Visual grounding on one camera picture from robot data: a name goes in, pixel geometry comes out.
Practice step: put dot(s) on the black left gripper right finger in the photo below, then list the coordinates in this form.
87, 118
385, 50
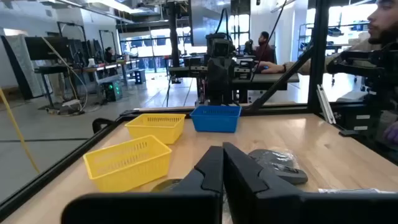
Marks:
280, 208

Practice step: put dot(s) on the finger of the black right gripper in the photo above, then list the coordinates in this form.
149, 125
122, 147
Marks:
214, 70
228, 70

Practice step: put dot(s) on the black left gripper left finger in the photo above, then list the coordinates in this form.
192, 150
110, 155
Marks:
186, 205

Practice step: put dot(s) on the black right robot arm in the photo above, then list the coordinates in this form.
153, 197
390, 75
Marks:
222, 93

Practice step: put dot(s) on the black desk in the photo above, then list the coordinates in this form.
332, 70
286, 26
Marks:
264, 81

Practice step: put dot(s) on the round grey pad in plastic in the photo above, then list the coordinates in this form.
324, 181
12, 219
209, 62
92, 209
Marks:
164, 185
273, 158

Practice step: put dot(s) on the person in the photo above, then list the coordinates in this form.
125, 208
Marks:
109, 55
385, 28
263, 46

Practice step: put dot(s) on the blue plastic basket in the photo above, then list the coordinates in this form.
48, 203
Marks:
214, 123

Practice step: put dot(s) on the black pole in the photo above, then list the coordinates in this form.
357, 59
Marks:
174, 31

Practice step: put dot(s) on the white toothpaste tube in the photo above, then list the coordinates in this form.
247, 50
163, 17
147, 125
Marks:
351, 190

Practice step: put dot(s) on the yellow plastic basket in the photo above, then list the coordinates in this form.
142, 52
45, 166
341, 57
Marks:
124, 165
155, 127

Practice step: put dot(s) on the silver aluminium extrusions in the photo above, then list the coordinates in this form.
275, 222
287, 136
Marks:
326, 104

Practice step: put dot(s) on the black computer tower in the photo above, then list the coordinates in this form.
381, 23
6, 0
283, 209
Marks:
112, 90

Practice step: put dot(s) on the black box with white labels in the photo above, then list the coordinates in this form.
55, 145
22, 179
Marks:
357, 119

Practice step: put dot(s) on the black side table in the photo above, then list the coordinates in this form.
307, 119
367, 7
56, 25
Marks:
56, 69

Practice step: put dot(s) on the black monitor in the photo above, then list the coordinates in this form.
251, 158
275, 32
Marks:
46, 48

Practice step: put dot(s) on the grey leaning panel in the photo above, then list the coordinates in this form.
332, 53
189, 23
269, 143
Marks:
21, 65

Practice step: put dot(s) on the black table frame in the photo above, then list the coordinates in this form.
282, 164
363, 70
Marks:
318, 62

